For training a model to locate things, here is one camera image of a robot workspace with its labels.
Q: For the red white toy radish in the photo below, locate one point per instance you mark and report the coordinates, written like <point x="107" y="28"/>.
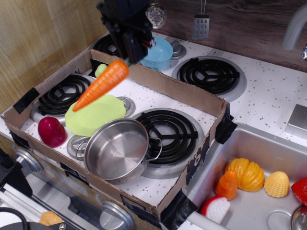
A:
<point x="216" y="208"/>

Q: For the light blue plastic bowl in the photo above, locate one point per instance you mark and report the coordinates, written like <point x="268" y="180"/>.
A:
<point x="159" y="55"/>

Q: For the black clamp device left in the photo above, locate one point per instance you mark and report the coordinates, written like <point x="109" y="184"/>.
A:
<point x="11" y="173"/>

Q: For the orange plastic toy carrot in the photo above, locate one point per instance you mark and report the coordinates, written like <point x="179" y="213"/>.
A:
<point x="114" y="74"/>

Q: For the grey toy faucet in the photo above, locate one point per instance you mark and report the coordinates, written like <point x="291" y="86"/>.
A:
<point x="294" y="28"/>

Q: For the yellow orange toy squash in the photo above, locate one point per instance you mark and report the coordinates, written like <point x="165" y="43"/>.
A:
<point x="250" y="176"/>

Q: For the silver stove knob front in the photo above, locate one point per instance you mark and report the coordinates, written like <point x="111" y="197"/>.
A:
<point x="76" y="146"/>

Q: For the yellow toy corn piece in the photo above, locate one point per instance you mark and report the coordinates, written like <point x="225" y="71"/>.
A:
<point x="277" y="184"/>

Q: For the front left black burner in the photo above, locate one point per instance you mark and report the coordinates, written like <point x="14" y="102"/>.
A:
<point x="56" y="102"/>

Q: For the silver oven knob left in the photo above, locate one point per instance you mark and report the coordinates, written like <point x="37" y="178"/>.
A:
<point x="28" y="162"/>

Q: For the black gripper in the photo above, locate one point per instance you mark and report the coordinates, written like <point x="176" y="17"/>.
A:
<point x="128" y="17"/>

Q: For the light green toy vegetable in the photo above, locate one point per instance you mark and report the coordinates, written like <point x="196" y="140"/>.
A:
<point x="100" y="69"/>

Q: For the silver oven knob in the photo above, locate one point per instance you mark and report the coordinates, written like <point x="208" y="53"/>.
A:
<point x="28" y="162"/>
<point x="113" y="217"/>

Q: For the silver oven knob right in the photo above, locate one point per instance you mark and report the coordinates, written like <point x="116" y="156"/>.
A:
<point x="113" y="217"/>

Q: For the back right black burner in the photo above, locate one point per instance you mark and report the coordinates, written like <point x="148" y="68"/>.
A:
<point x="216" y="75"/>

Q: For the orange toy piece bottom left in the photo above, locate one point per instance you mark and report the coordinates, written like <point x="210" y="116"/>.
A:
<point x="49" y="218"/>

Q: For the dark red plastic toy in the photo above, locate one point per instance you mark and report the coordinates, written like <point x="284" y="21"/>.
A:
<point x="51" y="132"/>

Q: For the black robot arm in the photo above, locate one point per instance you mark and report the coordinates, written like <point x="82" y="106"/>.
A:
<point x="129" y="28"/>

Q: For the silver stove knob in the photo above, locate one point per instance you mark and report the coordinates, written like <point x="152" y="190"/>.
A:
<point x="179" y="51"/>
<point x="76" y="146"/>
<point x="129" y="105"/>

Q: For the red toy tomato piece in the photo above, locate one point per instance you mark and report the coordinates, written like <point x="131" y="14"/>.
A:
<point x="299" y="189"/>

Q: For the silver stove knob back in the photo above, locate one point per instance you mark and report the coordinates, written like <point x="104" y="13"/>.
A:
<point x="179" y="51"/>

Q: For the front right black burner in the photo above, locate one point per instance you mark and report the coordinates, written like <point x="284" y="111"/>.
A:
<point x="179" y="135"/>

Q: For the stainless steel pot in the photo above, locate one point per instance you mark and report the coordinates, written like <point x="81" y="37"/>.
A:
<point x="120" y="151"/>

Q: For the silver pot lid corner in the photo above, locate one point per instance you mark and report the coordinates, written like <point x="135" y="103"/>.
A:
<point x="299" y="218"/>

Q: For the silver toy sink basin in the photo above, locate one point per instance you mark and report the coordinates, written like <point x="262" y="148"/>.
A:
<point x="248" y="210"/>

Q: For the brown cardboard fence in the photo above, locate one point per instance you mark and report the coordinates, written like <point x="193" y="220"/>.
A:
<point x="203" y="101"/>

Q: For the light green plastic plate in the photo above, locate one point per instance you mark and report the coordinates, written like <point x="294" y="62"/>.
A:
<point x="86" y="121"/>

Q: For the hanging silver strainer ladle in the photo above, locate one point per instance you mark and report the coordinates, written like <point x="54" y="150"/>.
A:
<point x="156" y="14"/>

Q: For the small orange toy carrot piece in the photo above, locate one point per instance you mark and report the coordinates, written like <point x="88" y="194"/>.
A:
<point x="227" y="185"/>

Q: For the hanging silver slotted spatula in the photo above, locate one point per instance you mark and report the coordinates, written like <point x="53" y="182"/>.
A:
<point x="201" y="23"/>

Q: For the silver stove knob middle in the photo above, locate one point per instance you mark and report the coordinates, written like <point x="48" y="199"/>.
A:
<point x="129" y="105"/>

